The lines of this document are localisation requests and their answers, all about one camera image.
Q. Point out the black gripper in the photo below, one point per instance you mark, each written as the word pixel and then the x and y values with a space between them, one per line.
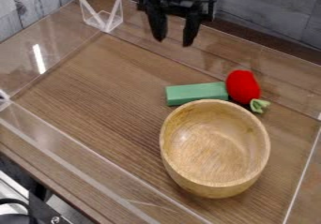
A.
pixel 178 8

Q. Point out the red plush strawberry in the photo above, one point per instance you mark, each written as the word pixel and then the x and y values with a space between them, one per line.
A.
pixel 245 91

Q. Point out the green foam block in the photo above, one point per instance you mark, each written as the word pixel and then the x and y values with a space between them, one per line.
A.
pixel 180 94

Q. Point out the wooden bowl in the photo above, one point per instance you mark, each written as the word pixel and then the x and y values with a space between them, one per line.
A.
pixel 214 147

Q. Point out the clear acrylic tray enclosure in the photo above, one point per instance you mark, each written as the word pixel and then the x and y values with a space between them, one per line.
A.
pixel 87 105

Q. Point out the black metal table bracket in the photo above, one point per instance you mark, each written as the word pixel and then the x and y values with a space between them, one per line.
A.
pixel 44 213

